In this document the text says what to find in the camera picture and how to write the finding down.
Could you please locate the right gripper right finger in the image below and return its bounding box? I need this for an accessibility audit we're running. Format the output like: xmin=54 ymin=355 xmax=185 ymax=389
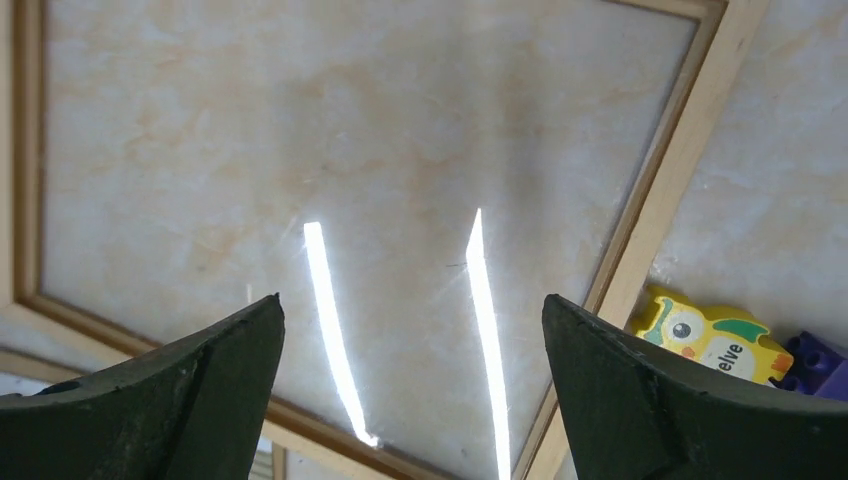
xmin=542 ymin=294 xmax=847 ymax=479

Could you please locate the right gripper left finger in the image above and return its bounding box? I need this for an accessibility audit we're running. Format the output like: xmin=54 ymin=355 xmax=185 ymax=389
xmin=1 ymin=295 xmax=285 ymax=479

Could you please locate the wooden picture frame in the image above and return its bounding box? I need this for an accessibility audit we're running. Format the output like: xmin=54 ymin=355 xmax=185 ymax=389
xmin=1 ymin=1 xmax=768 ymax=479

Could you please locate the clear acrylic sheet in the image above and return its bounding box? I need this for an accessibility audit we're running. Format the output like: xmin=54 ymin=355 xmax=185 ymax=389
xmin=42 ymin=1 xmax=695 ymax=479

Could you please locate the yellow owl toy block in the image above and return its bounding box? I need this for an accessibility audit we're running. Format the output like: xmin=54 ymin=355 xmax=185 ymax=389
xmin=630 ymin=285 xmax=794 ymax=385

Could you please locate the purple red toy block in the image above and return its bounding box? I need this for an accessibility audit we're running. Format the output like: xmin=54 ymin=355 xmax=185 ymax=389
xmin=770 ymin=331 xmax=847 ymax=402

